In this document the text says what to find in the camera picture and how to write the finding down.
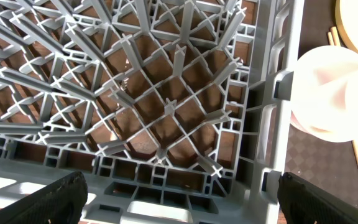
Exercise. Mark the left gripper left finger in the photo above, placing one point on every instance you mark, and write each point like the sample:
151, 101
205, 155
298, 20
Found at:
59, 202

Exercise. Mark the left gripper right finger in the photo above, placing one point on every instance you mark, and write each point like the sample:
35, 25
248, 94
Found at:
303, 202

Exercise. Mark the grey plastic dish rack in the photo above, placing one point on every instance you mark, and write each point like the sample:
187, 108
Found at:
174, 111

